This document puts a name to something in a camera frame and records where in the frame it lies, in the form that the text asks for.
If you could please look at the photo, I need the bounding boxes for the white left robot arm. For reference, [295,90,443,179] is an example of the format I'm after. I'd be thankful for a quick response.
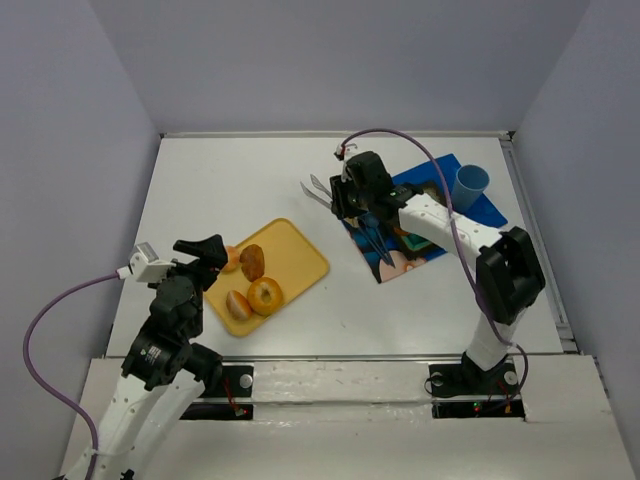
[64,234,228,479]

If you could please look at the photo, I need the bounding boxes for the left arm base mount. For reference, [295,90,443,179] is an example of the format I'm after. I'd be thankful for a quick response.
[181,364,254,421]

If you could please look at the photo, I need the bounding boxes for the green square plate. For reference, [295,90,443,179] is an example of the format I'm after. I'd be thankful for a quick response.
[392,179,449,262]

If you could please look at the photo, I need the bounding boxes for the blue printed placemat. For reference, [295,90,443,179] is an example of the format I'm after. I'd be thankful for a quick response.
[342,161,508,283]

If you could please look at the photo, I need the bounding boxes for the white round bun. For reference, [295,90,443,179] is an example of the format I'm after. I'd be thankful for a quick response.
[225,290,253,321]

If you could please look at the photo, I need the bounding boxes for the blue plastic fork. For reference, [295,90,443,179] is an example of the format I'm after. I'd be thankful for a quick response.
[355,216,388,263]

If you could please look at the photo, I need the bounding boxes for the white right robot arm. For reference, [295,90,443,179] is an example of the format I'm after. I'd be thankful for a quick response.
[330,147,546,398]

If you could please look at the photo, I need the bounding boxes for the blue plastic knife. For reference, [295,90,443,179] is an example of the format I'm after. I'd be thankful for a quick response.
[370,218,392,265]

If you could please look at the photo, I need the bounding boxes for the blue plastic spoon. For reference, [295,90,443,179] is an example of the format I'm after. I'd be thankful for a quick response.
[359,212,395,267]

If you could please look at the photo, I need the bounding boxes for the dark brown bread roll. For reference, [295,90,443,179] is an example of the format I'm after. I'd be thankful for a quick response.
[421,181,446,205]

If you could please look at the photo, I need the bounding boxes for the golden bagel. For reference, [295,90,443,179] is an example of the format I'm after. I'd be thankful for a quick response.
[247,277,284,317]

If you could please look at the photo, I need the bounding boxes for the light blue plastic cup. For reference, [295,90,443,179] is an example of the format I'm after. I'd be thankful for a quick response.
[451,164,490,213]

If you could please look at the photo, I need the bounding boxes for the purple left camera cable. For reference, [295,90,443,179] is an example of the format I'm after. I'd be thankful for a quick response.
[22,269,121,480]

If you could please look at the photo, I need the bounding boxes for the purple camera cable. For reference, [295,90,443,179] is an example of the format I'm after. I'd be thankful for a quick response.
[337,127,530,416]
[22,269,121,480]

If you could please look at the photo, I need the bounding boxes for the brown oblong bread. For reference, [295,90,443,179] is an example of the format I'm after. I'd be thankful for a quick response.
[239,244,265,282]

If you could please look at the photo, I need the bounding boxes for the metal tongs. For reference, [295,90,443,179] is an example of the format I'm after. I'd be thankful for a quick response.
[300,174,333,210]

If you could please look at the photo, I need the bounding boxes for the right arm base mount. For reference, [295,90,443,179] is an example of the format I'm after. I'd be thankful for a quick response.
[424,362,525,419]

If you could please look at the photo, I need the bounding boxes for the small orange bun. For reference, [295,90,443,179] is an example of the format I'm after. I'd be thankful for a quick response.
[221,245,240,273]

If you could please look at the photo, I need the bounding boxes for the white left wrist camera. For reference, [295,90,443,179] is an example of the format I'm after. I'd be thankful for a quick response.
[116,242,176,284]

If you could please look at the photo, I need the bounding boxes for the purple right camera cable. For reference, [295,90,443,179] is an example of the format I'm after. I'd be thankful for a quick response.
[337,127,530,416]

